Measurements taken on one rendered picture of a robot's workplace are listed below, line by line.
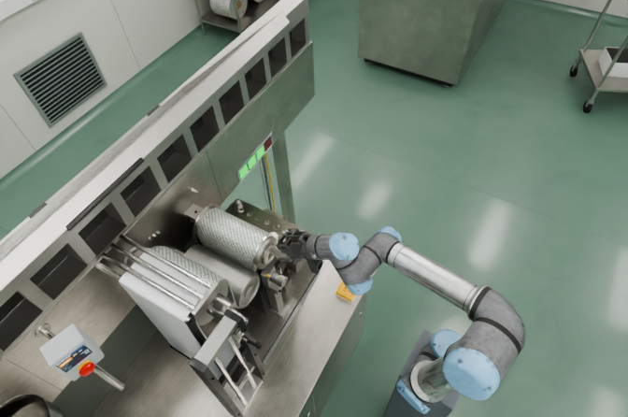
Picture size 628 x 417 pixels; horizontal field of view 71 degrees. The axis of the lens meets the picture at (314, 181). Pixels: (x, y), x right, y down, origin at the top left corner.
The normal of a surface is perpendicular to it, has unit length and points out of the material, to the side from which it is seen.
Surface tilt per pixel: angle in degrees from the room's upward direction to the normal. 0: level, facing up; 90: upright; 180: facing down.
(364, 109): 0
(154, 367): 0
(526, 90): 0
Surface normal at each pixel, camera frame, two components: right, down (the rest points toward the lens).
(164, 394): -0.04, -0.63
